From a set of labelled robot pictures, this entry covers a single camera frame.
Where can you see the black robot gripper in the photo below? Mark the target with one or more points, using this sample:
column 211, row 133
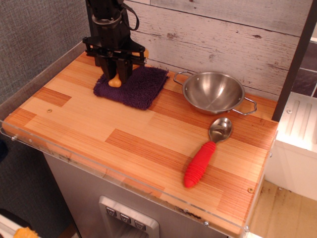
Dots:
column 113, row 42

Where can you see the yellow toy chicken leg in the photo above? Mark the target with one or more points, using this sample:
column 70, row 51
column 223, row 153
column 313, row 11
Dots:
column 115, row 81

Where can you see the small steel bowl with handles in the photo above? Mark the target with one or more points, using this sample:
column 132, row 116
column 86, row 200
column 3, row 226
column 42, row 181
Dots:
column 214, row 93

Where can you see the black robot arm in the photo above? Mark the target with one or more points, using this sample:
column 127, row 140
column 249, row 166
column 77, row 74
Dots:
column 113, row 47

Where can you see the purple knitted towel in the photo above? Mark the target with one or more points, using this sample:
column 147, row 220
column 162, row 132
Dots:
column 142, row 87

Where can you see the clear acrylic edge guard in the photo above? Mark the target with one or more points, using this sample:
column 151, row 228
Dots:
column 144, row 154

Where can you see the silver dispenser button panel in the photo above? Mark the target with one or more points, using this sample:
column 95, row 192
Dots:
column 124, row 222

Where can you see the orange fuzzy object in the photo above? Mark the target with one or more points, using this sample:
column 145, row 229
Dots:
column 25, row 233

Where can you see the white toy sink unit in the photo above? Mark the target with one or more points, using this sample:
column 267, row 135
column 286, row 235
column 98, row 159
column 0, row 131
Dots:
column 292, row 163

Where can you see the red handled metal spoon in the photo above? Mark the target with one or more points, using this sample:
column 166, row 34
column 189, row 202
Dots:
column 219, row 131

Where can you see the dark grey right post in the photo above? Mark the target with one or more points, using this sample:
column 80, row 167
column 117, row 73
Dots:
column 296, row 61

